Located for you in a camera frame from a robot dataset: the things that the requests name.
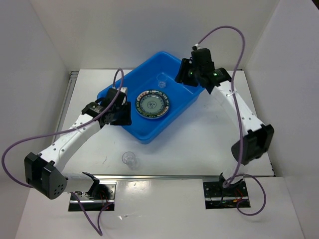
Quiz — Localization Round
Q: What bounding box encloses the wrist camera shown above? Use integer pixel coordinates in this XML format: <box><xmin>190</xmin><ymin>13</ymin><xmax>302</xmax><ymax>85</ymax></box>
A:
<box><xmin>192</xmin><ymin>44</ymin><xmax>202</xmax><ymax>51</ymax></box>
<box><xmin>121</xmin><ymin>87</ymin><xmax>128</xmax><ymax>95</ymax></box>

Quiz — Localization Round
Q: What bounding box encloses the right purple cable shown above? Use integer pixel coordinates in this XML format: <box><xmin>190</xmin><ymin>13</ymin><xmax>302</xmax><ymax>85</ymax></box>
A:
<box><xmin>195</xmin><ymin>25</ymin><xmax>267</xmax><ymax>217</ymax></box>

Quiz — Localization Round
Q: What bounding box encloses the purple cable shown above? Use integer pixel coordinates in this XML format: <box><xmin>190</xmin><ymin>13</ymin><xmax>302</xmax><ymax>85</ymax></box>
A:
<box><xmin>1</xmin><ymin>68</ymin><xmax>125</xmax><ymax>236</ymax></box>
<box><xmin>195</xmin><ymin>25</ymin><xmax>267</xmax><ymax>217</ymax></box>

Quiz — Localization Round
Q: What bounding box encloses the blue plastic bin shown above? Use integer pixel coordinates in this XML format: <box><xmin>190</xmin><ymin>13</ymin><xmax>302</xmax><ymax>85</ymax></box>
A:
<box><xmin>96</xmin><ymin>51</ymin><xmax>207</xmax><ymax>146</ymax></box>

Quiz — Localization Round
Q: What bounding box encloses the aluminium front rail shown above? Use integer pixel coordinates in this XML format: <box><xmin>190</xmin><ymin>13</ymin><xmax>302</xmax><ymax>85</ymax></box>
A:
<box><xmin>42</xmin><ymin>173</ymin><xmax>275</xmax><ymax>180</ymax></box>

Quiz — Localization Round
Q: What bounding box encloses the aluminium rail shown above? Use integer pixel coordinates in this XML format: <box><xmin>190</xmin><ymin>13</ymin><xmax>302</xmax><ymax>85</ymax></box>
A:
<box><xmin>55</xmin><ymin>71</ymin><xmax>79</xmax><ymax>132</ymax></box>
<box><xmin>42</xmin><ymin>173</ymin><xmax>275</xmax><ymax>180</ymax></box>

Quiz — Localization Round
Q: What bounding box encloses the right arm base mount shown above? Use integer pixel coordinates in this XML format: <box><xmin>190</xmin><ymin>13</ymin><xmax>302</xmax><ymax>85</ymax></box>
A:
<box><xmin>203</xmin><ymin>181</ymin><xmax>251</xmax><ymax>210</ymax></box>

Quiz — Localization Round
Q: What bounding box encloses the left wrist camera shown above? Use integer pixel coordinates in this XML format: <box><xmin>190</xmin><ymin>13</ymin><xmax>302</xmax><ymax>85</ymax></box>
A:
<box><xmin>121</xmin><ymin>87</ymin><xmax>128</xmax><ymax>95</ymax></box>

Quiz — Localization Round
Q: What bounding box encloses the aluminium left rail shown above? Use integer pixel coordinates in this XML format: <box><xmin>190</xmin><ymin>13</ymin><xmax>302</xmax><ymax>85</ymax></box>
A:
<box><xmin>55</xmin><ymin>71</ymin><xmax>79</xmax><ymax>132</ymax></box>

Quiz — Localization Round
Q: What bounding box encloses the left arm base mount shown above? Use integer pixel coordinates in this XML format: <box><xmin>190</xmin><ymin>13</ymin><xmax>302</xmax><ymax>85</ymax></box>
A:
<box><xmin>68</xmin><ymin>180</ymin><xmax>117</xmax><ymax>212</ymax></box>

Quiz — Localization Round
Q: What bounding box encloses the clear plastic cup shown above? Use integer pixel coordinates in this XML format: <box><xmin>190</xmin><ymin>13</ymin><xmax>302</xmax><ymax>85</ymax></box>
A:
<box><xmin>122</xmin><ymin>151</ymin><xmax>137</xmax><ymax>169</ymax></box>
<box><xmin>157</xmin><ymin>73</ymin><xmax>167</xmax><ymax>89</ymax></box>

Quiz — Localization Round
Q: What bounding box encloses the blue floral pattern plate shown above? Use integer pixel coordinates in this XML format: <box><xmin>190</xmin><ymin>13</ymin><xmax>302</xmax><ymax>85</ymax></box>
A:
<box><xmin>136</xmin><ymin>93</ymin><xmax>167</xmax><ymax>118</ymax></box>

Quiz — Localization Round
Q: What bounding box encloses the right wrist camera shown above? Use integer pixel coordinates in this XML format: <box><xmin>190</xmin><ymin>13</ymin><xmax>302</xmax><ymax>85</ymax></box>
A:
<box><xmin>192</xmin><ymin>44</ymin><xmax>202</xmax><ymax>51</ymax></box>

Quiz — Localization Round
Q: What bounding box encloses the white plate dark teal rim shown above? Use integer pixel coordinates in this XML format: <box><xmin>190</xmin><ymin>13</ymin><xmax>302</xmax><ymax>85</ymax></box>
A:
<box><xmin>135</xmin><ymin>90</ymin><xmax>170</xmax><ymax>119</ymax></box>

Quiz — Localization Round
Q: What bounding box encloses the clear plastic cup on table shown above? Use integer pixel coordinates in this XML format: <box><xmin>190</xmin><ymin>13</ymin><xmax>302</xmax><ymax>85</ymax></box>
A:
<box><xmin>122</xmin><ymin>151</ymin><xmax>137</xmax><ymax>169</ymax></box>

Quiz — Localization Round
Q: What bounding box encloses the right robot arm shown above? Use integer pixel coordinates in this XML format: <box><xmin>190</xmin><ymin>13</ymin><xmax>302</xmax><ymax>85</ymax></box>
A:
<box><xmin>175</xmin><ymin>45</ymin><xmax>274</xmax><ymax>196</ymax></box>

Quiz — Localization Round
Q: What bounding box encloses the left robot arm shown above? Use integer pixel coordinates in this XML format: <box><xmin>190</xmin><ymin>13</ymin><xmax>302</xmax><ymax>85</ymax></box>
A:
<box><xmin>24</xmin><ymin>87</ymin><xmax>132</xmax><ymax>200</ymax></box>

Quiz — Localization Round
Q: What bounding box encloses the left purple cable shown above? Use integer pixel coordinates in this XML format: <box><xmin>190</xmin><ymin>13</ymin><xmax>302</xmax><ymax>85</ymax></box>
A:
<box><xmin>1</xmin><ymin>68</ymin><xmax>125</xmax><ymax>236</ymax></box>

